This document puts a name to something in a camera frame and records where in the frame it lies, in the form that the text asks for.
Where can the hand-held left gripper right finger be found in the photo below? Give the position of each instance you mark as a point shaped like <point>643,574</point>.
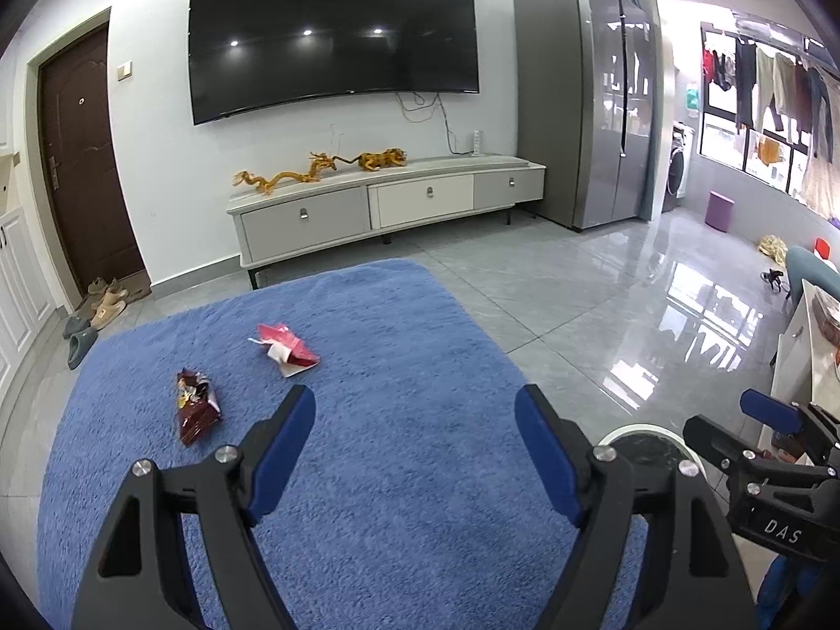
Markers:
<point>548,453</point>

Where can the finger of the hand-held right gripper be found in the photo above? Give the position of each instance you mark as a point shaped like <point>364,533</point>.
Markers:
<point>768,407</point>
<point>712,438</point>

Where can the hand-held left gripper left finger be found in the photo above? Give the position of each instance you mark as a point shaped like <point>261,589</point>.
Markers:
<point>282,453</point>

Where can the white round bin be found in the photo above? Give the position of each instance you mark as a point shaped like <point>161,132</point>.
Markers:
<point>650,449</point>

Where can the dark brown snack packet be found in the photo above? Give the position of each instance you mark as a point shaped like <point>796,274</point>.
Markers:
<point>197,413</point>

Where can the pink red wrapper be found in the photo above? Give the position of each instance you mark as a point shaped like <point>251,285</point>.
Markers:
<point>289,344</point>

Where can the person's right forearm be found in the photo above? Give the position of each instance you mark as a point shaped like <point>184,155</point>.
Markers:
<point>781,594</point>

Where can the red flat case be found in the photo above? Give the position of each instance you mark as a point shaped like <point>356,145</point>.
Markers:
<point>781,455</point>

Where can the white side table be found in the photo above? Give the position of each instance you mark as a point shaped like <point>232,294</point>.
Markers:
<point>804,354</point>

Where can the brown food package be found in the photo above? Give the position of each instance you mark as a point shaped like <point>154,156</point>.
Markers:
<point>828,312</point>

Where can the small black object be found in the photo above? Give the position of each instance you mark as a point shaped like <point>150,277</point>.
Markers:
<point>774,279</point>

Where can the grey blue chair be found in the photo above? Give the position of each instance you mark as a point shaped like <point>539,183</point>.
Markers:
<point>802,269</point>

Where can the blue fluffy blanket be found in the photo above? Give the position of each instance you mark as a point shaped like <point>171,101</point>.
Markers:
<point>394,354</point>

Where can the yellow cloth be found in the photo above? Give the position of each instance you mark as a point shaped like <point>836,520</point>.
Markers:
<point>772,248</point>

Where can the small red object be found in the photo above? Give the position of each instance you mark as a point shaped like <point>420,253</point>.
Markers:
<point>822,248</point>

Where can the purple stool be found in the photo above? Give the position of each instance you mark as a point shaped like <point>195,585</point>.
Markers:
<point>722,211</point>

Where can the grey slipper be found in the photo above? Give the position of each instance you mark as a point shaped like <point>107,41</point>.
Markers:
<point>75,327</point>
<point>82,349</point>

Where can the grey white television cabinet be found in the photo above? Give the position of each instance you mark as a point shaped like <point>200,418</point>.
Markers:
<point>302,223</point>

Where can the white washing machine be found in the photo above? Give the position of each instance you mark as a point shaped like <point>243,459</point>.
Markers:
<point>677,164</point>

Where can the golden dragon figurine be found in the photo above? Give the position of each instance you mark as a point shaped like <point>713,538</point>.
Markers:
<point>282,178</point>

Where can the golden tiger figurine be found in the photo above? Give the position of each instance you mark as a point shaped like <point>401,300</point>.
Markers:
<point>380,161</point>

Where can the row of hanging clothes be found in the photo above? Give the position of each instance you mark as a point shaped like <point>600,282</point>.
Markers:
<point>781,98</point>

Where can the white power strip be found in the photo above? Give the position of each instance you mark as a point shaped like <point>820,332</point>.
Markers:
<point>476,143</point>

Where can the teal white container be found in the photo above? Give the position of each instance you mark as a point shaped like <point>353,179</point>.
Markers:
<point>691,97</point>

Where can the dark brown door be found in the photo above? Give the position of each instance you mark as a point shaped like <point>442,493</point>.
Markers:
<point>85,164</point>

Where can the grey refrigerator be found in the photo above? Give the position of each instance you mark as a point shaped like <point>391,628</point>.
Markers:
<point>564,98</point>

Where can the white light switch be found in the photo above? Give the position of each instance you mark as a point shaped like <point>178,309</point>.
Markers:
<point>124,70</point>

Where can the black wall television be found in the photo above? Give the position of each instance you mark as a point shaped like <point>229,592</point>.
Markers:
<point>328,39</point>

